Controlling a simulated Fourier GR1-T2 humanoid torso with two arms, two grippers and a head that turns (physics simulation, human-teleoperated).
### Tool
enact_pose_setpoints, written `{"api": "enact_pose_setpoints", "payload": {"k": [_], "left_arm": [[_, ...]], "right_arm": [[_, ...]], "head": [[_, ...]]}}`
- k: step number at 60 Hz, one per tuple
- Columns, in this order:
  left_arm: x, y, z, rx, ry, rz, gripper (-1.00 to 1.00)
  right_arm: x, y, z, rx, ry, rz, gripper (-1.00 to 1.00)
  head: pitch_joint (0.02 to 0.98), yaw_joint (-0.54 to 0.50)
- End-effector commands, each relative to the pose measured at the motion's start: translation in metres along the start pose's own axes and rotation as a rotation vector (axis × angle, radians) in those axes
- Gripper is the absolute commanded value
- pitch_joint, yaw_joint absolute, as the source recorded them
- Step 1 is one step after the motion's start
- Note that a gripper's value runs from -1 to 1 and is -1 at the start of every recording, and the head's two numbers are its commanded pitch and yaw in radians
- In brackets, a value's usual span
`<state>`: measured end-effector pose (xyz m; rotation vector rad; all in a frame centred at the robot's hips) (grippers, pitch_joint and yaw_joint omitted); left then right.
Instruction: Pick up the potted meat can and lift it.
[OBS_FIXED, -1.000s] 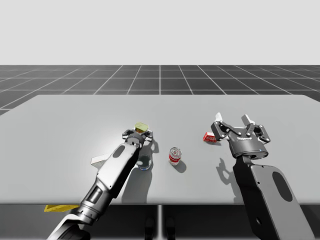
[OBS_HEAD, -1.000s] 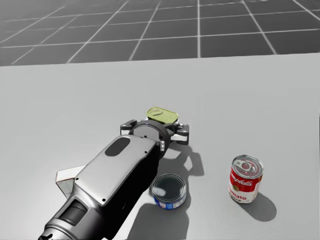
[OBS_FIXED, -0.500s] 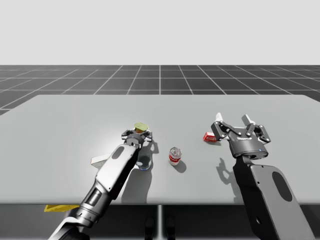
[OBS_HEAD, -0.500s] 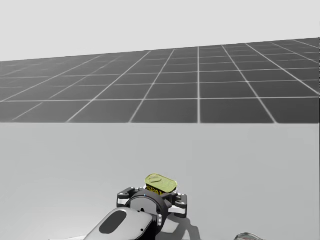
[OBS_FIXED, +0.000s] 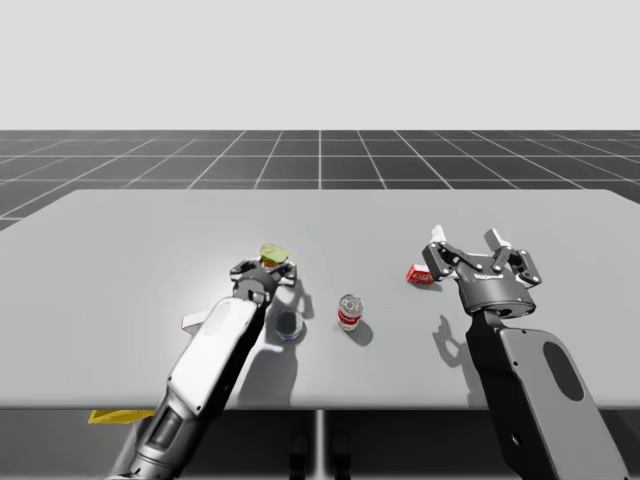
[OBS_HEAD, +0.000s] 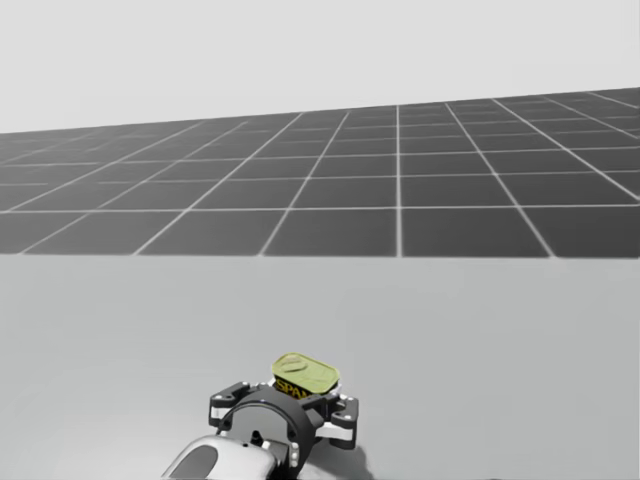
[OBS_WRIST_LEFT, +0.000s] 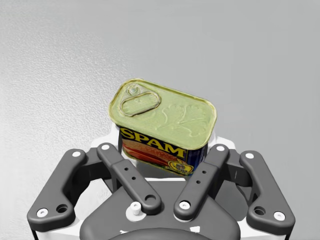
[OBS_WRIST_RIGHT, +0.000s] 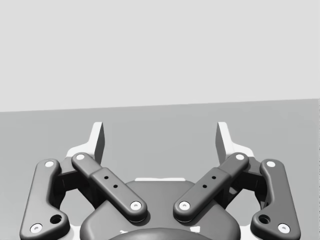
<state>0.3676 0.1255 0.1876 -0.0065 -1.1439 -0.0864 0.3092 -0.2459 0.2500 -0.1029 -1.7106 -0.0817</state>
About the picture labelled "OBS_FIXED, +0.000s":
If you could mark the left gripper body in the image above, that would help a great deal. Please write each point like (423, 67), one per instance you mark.
(257, 286)

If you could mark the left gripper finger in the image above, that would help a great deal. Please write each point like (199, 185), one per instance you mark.
(242, 268)
(289, 273)

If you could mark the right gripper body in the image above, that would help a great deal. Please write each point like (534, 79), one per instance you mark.
(495, 294)

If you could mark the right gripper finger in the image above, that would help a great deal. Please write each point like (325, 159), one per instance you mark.
(442, 260)
(520, 262)

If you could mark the green and blue rectangular can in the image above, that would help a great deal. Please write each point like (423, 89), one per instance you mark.
(273, 253)

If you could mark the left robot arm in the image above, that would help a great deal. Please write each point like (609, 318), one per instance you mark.
(210, 360)

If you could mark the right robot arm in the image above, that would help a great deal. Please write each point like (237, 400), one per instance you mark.
(540, 390)

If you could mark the blue flat can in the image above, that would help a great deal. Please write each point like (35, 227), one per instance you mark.
(289, 326)

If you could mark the red and white can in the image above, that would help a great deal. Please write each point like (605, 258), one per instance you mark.
(349, 315)

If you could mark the red and white carton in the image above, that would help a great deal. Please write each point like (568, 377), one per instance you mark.
(193, 322)

